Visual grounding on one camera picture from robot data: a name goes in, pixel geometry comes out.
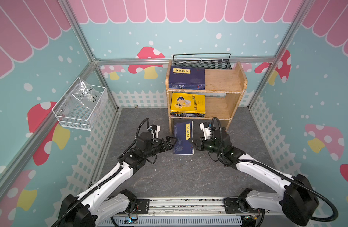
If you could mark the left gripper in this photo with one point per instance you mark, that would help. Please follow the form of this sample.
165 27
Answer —
169 146

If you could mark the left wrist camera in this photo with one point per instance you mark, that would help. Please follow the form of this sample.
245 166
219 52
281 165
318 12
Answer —
154 130

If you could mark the black wire mesh basket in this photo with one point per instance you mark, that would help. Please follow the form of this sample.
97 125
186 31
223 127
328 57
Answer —
220 61

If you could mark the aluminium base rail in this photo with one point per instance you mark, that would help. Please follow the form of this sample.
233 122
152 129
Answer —
188 211

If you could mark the yellow cartoon book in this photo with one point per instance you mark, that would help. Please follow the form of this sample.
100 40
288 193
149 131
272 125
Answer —
183 103

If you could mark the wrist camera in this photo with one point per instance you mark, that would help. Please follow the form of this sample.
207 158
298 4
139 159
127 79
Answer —
206 129
154 130

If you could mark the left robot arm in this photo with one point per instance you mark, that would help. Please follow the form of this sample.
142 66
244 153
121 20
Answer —
111 176

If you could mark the wooden two-tier bookshelf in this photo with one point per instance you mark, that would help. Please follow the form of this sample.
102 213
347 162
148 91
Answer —
223 93

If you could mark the black deer antler book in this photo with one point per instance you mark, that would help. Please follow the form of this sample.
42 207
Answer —
195 115

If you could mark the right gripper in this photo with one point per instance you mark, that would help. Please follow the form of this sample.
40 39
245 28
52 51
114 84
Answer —
202 144

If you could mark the white wire mesh basket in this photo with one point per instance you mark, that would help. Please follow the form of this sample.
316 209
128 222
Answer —
70 114

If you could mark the dark blue book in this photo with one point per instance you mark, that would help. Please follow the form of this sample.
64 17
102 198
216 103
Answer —
184 134
187 78

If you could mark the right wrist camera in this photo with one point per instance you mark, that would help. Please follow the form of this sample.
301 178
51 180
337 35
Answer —
206 129

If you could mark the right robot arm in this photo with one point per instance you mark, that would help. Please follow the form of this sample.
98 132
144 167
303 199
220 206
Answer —
293 196

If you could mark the clear plastic bag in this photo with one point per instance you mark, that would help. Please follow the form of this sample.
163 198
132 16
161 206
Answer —
86 95

